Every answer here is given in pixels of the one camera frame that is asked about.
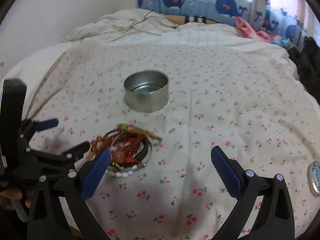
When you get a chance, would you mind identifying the white striped quilt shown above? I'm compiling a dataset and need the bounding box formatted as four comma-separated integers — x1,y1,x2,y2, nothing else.
64,8,294,55

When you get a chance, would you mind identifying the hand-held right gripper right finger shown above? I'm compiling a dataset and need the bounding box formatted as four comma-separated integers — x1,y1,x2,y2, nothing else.
211,146,296,240

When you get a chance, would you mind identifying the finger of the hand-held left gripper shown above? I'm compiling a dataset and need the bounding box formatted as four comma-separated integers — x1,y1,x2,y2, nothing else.
26,141,91,178
19,118,60,141

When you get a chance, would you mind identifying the cherry print bedsheet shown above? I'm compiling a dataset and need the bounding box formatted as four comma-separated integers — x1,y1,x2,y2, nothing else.
25,41,320,240

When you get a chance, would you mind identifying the pile of beaded bracelets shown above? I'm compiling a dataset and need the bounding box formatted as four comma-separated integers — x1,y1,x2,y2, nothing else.
89,123,163,178

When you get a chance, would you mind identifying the pink cloth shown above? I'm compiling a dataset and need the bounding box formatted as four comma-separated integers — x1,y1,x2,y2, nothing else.
235,16,283,42

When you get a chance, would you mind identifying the yellow black striped pillow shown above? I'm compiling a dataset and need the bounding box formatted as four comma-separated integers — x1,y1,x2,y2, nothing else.
165,14,225,26

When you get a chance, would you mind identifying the blue whale print pillow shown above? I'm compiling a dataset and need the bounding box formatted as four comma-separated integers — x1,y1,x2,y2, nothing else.
137,0,308,44

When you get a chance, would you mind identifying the teal cloth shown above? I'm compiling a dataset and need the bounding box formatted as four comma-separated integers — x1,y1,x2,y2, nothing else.
271,38,291,47

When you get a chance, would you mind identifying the black jacket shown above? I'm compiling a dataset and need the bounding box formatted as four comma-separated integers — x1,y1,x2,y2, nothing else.
287,36,320,94

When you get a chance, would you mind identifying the white mattress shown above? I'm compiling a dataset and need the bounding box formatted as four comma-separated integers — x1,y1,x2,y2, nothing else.
0,42,73,120

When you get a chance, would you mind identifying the person's left hand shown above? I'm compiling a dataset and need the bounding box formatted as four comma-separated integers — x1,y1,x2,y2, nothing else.
0,184,36,211

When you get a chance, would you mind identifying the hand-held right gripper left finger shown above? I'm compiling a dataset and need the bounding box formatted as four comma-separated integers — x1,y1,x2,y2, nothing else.
27,148,112,240

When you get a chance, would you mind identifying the round metal tin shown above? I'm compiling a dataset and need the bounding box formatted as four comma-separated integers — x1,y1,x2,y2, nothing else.
123,70,169,113

